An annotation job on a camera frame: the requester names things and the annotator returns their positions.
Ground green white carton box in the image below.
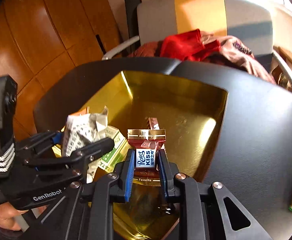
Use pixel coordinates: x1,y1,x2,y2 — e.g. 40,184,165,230
98,126,126,173

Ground silver orange snack bag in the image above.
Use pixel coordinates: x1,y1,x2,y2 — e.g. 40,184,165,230
61,106,109,183

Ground red chocolate wrapper packet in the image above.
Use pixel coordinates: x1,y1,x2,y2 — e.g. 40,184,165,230
127,129,166,186

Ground brown brick-built stick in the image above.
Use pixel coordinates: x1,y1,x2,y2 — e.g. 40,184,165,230
146,117,160,130

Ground person left hand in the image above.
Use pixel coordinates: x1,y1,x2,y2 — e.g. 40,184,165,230
0,203,27,231

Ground red gold gift box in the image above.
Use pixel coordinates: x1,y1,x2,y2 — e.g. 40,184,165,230
51,70,228,239

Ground pink cloth on chair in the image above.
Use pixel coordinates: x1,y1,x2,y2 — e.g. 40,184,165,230
129,30,275,84

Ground red bag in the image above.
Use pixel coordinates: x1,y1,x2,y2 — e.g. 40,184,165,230
159,29,221,61

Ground grey yellow armchair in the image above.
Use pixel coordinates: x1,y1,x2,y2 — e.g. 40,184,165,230
103,0,292,89

